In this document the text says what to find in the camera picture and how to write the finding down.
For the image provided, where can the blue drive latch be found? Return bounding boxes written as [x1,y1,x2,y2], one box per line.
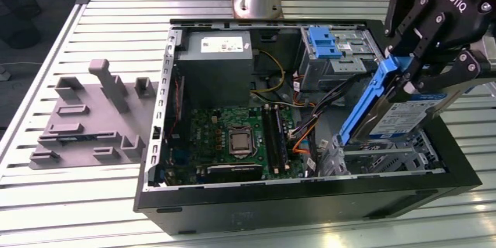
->
[309,27,346,59]

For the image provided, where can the grey drive cage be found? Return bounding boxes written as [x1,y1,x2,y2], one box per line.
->
[299,26,389,94]

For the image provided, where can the silver disk bay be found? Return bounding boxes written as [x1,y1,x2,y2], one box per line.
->
[317,131,446,178]

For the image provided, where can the grey power supply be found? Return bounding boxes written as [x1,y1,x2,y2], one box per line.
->
[175,29,257,109]

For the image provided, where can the CPU socket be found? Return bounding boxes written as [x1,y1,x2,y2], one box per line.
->
[226,125,261,158]

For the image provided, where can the silver CPU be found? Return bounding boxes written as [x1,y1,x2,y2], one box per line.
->
[231,133,253,150]

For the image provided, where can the RAM stick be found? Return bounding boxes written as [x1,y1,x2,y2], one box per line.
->
[54,135,114,142]

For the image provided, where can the green motherboard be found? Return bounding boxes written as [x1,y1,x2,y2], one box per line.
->
[165,105,310,187]

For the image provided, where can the grey parts rack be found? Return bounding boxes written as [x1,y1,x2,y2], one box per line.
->
[30,58,161,171]

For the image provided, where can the black graphics card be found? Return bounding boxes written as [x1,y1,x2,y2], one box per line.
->
[205,163,265,184]

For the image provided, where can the yellow wire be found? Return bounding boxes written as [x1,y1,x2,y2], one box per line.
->
[250,50,287,95]

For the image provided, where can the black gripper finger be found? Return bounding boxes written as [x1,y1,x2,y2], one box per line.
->
[383,0,451,60]
[402,49,493,96]

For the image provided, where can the orange wire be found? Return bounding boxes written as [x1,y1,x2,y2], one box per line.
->
[291,113,323,155]

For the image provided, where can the black wire bundle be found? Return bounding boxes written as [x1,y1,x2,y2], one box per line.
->
[289,69,383,140]

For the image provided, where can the hard disk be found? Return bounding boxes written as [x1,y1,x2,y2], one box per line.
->
[337,55,465,146]

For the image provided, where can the black mesh basket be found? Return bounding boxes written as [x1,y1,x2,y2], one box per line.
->
[0,0,43,49]

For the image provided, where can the black PC case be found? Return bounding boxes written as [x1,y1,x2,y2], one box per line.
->
[133,17,485,236]

